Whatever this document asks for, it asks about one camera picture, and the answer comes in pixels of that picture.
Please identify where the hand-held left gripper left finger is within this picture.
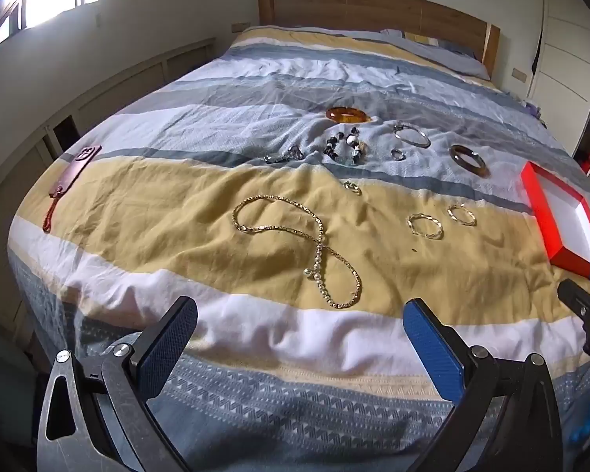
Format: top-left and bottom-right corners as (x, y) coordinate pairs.
(37, 296), (198, 472)

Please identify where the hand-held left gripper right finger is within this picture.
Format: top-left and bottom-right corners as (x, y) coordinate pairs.
(404, 297), (564, 472)

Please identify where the red cardboard box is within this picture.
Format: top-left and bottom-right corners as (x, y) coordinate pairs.
(520, 161), (590, 276)

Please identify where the twisted hoop earring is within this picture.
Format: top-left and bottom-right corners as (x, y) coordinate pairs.
(446, 203), (477, 227)
(407, 212), (444, 241)

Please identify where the pearl chain necklace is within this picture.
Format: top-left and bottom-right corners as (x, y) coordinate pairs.
(232, 195), (362, 310)

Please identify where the thin silver bangle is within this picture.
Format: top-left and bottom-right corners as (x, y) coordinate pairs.
(392, 122), (432, 149)

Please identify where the silver charm chain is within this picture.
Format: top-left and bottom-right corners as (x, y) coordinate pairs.
(264, 146), (306, 164)

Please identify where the dark bead bracelet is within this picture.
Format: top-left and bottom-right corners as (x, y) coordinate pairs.
(324, 127), (371, 164)

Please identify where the person's right hand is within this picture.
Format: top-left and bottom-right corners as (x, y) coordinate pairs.
(569, 398), (590, 447)

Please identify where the brown stone bangle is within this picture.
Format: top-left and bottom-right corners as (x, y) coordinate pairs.
(448, 144), (491, 178)

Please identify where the red phone case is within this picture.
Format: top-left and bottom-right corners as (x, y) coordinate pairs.
(42, 144), (102, 233)

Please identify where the amber bangle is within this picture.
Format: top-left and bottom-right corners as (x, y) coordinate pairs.
(325, 106), (372, 125)

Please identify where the white wardrobe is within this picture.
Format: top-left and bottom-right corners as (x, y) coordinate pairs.
(525, 0), (590, 160)

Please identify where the grey pillow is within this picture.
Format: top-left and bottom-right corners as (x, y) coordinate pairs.
(380, 28), (491, 80)

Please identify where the wooden headboard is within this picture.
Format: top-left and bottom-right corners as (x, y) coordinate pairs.
(258, 0), (501, 79)

